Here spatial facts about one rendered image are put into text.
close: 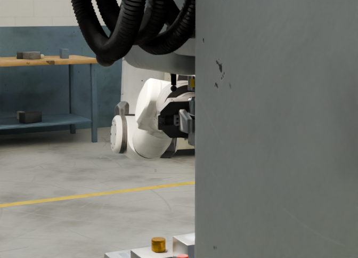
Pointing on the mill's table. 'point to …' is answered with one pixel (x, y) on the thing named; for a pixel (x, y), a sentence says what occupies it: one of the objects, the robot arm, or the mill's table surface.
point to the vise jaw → (152, 252)
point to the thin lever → (173, 82)
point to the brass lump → (158, 244)
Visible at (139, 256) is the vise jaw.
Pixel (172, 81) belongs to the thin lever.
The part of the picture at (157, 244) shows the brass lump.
